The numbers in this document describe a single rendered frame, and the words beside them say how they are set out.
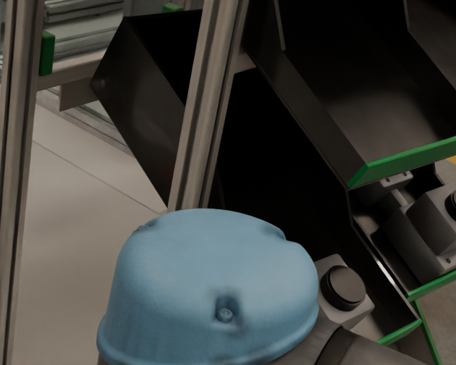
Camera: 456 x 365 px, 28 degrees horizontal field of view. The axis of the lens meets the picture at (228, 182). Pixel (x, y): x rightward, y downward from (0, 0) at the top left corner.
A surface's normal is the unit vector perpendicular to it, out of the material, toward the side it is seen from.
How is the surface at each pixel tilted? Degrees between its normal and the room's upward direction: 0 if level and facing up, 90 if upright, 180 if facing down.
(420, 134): 25
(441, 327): 0
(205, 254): 0
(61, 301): 0
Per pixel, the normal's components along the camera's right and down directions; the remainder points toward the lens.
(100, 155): 0.18, -0.87
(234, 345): 0.21, 0.46
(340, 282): 0.44, -0.59
